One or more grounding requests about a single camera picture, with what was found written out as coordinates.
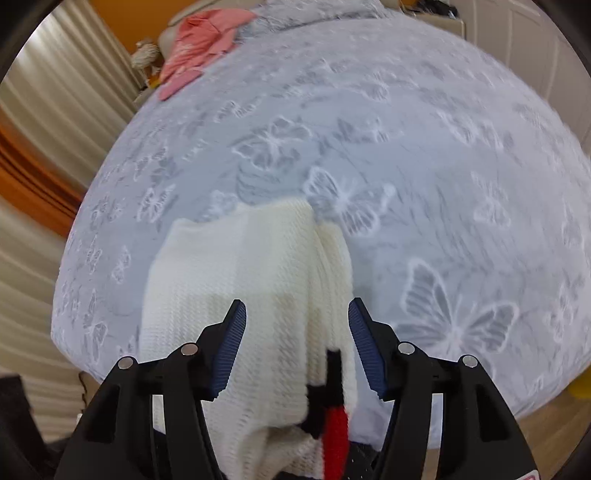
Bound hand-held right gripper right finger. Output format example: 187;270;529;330
348;298;541;480

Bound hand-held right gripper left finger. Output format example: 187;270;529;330
54;299;247;480

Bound white red navy knit sweater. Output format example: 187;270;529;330
139;196;358;480

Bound grey butterfly print bed cover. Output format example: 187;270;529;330
50;0;591;450

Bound orange curtain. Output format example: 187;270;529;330
0;124;86;238

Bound white feather lamp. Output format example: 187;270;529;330
131;39;162;70

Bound pink blanket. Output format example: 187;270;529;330
158;10;257;101

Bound white curtain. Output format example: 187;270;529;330
0;0;139;444

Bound beige padded headboard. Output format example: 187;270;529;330
154;0;222;51

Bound grey floral pillow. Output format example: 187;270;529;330
249;0;386;19

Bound dark items on nightstand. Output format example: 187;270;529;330
399;0;460;17

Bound white panelled wardrobe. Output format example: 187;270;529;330
455;0;591;139

